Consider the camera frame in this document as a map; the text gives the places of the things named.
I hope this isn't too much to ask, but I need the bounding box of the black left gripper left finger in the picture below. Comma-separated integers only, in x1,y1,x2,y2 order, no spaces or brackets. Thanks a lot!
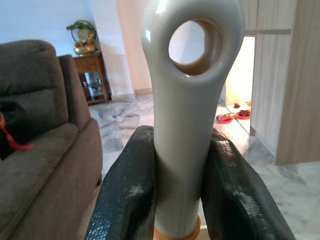
84,124,158,240

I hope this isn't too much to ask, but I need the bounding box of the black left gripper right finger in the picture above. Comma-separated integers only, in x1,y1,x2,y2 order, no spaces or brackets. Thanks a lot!
199,129,297,240

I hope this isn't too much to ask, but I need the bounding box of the red tray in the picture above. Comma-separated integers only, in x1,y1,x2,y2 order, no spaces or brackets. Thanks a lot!
216,112,236,124
236,108,252,120

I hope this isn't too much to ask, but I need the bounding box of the brown fabric sofa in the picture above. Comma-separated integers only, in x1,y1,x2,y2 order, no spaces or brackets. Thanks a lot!
0,39,104,240

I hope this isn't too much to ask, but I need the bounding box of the light wood cabinet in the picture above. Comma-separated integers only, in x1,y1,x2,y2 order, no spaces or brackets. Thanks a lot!
241,0,320,166

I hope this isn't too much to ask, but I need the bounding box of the red tassel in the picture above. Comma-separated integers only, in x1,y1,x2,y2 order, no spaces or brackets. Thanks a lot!
0,112,35,152

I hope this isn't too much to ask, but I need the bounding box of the wooden side table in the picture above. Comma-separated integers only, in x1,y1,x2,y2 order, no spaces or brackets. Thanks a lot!
72,51,113,105

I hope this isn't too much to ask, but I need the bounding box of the gold ornament with green plant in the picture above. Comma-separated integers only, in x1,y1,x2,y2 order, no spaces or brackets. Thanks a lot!
66,19,97,56

